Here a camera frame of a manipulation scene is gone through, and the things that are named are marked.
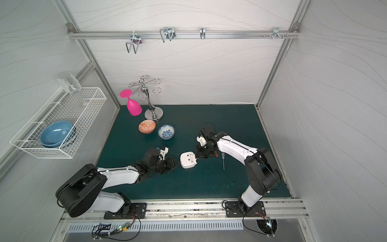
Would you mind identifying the clear handle screwdriver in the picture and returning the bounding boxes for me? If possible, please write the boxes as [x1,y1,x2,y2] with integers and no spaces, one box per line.
[221,152,225,170]

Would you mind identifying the white alarm clock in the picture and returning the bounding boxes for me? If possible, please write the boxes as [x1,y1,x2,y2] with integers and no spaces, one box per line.
[180,151,197,169]

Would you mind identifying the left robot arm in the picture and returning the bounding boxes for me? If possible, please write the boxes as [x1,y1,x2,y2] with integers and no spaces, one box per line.
[55,147,178,218]

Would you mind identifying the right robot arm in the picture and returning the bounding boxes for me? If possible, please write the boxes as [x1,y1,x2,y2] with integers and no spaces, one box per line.
[196,125,283,209]

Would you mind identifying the blue white patterned bowl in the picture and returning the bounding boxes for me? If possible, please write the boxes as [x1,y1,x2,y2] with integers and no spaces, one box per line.
[158,125,175,140]

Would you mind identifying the green table mat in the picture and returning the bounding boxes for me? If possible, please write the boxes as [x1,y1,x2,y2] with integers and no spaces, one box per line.
[97,104,270,200]

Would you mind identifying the red patterned bowl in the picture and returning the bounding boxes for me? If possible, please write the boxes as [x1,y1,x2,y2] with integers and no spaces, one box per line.
[138,120,156,134]

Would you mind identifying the silver cup holder stand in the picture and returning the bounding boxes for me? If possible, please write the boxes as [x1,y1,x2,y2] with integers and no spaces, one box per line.
[128,75,164,123]

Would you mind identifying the pink plastic goblet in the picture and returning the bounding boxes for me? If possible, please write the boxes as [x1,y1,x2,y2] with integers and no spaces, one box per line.
[120,89,143,116]

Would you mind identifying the blue plate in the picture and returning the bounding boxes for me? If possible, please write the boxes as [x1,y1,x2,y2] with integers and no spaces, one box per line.
[40,121,76,148]

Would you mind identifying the clear wine glass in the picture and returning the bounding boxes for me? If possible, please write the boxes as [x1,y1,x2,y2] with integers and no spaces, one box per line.
[56,72,88,106]

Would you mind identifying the small metal hook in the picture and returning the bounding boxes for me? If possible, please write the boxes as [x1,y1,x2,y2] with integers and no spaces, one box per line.
[200,27,206,40]

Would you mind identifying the metal double hook middle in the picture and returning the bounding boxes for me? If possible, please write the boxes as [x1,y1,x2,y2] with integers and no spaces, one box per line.
[159,27,176,43]

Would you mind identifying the metal double hook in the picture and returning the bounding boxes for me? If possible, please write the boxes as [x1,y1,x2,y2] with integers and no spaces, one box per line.
[126,32,142,54]
[159,27,176,43]

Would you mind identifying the metal double hook left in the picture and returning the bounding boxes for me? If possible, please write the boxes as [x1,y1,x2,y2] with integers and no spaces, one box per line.
[126,32,142,54]

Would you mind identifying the metal hook right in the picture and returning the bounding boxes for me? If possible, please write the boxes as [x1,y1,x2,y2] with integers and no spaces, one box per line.
[262,27,289,39]

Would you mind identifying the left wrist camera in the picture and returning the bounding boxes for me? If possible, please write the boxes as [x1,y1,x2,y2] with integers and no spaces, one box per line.
[157,147,169,160]

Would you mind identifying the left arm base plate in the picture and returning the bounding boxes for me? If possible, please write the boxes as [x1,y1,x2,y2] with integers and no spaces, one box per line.
[104,203,147,220]

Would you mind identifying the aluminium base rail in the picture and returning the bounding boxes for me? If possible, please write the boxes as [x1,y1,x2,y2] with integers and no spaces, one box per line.
[60,198,309,223]

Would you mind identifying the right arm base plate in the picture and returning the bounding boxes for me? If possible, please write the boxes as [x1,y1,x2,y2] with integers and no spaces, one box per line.
[222,200,267,218]

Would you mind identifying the left base cable bundle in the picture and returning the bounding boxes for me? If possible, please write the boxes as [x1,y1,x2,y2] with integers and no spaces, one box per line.
[91,208,142,242]

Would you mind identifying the right base cable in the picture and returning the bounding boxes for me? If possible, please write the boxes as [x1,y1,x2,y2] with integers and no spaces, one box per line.
[222,199,279,237]

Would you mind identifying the white wire basket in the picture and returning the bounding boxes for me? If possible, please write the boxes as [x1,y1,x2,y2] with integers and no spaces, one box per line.
[10,87,107,159]

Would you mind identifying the aluminium top rail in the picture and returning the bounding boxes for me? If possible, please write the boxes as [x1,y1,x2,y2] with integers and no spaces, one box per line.
[68,27,301,40]

